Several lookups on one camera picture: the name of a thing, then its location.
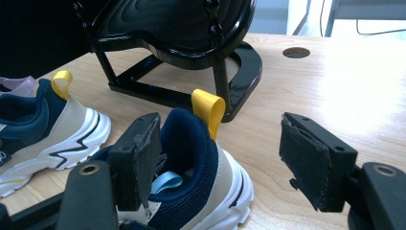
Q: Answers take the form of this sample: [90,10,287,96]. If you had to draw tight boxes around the black and red shoe rack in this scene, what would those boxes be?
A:
[71,0,263,124]

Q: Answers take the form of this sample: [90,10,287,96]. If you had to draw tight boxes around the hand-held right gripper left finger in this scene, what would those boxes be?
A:
[107,111,167,213]

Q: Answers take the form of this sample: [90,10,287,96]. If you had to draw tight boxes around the navy and white sneaker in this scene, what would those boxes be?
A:
[90,88,256,230]
[0,70,112,198]

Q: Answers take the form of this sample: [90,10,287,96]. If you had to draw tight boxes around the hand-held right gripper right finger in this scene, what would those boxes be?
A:
[279,111,358,213]

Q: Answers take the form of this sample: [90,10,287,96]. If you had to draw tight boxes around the purple translucent sandal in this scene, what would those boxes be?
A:
[0,75,39,98]

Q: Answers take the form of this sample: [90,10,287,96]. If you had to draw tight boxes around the black floor cables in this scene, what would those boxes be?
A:
[355,18,406,36]

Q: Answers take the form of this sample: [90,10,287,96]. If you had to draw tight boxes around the white metal desk frame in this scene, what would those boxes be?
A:
[286,0,406,37]

